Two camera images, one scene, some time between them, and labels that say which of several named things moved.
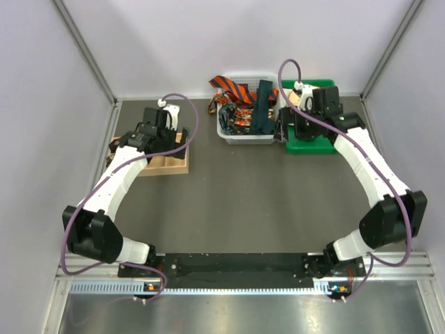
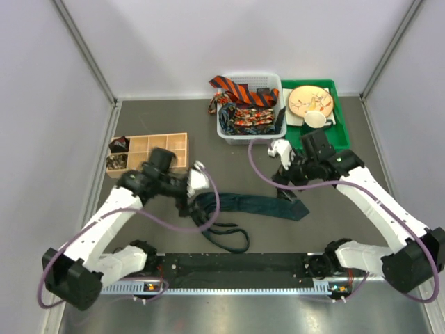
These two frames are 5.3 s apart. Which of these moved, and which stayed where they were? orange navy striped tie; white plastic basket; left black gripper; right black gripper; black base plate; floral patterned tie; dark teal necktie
Moved: right black gripper; dark teal necktie; left black gripper
Stayed: white plastic basket; orange navy striped tie; floral patterned tie; black base plate
